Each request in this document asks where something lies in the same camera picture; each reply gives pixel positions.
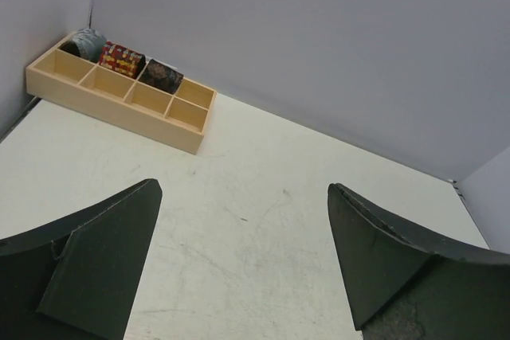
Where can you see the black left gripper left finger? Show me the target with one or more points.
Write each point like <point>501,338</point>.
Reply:
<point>77,277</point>

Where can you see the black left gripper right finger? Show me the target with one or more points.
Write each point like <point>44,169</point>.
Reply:
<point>404,281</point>

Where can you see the wooden compartment organizer box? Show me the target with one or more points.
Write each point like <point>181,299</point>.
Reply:
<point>178,120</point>

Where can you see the dark brown rolled tie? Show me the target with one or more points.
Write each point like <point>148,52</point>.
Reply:
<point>161,77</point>

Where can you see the red patterned rolled tie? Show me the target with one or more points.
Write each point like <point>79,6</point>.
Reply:
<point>122,60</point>

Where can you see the grey rolled tie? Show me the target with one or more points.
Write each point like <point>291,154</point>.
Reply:
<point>86,44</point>

